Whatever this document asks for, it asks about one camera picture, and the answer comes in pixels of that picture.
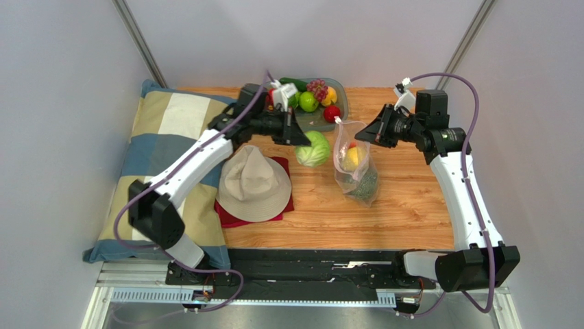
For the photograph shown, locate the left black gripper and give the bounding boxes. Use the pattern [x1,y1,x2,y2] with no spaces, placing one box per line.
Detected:
[252,108,312,148]

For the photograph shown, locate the pale green cabbage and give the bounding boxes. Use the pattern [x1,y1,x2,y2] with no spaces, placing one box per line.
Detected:
[295,131,332,168]

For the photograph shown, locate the yellow pear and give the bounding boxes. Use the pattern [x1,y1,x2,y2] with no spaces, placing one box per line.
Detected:
[341,147,367,172]

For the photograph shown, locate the clear zip top bag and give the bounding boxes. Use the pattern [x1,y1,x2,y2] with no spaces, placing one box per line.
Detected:
[332,117,379,208]

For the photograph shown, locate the green bell pepper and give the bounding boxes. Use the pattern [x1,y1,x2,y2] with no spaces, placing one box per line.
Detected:
[288,92,302,110]

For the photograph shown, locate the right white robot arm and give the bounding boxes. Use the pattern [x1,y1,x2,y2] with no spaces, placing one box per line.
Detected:
[355,90,520,292]

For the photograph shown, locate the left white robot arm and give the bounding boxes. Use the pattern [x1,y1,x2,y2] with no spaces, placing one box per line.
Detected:
[120,80,311,272]

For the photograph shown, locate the grey plastic basket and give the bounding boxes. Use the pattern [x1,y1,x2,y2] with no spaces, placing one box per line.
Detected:
[295,77,350,132]

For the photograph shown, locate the green apple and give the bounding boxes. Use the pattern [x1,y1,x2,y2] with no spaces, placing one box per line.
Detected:
[298,91,319,113]

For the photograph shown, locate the red tomato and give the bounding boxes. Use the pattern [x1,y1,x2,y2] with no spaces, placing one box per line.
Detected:
[323,105,342,123]

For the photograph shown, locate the red apple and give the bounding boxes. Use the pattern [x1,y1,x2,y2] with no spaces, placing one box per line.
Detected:
[266,88,275,108]

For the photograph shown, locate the green cucumber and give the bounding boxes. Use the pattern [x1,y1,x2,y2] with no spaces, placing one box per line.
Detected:
[279,77,308,93]

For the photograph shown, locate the purple grapes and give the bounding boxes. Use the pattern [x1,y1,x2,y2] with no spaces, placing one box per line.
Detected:
[306,79,328,102]

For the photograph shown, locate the beige bucket hat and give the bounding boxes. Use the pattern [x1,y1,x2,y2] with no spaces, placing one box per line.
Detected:
[216,145,292,223]

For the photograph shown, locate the red cloth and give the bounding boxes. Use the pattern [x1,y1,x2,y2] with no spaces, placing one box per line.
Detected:
[214,156,294,228]

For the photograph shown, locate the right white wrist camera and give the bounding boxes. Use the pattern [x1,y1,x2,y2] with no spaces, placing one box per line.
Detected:
[393,77,416,110]

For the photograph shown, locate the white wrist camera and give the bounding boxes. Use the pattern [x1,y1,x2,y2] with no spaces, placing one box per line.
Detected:
[270,80,299,112]
[393,77,416,110]

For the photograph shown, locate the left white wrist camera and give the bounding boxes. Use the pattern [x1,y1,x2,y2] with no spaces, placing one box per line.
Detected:
[270,80,299,112]

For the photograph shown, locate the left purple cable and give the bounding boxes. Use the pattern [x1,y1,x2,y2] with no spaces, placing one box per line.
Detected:
[112,69,275,316]

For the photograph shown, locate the purple cable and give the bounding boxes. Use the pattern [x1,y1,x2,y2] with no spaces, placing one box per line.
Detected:
[112,69,275,316]
[403,73,497,319]

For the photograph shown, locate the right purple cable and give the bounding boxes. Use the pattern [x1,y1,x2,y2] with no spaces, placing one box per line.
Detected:
[403,73,497,319]

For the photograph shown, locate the right aluminium frame post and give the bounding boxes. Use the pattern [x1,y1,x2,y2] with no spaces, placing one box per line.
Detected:
[443,0,498,74]

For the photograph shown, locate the aluminium frame post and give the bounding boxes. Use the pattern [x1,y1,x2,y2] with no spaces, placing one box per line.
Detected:
[443,0,498,74]
[112,0,168,88]

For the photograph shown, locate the left aluminium frame post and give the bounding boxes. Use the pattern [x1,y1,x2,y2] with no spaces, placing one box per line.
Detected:
[112,0,168,88]

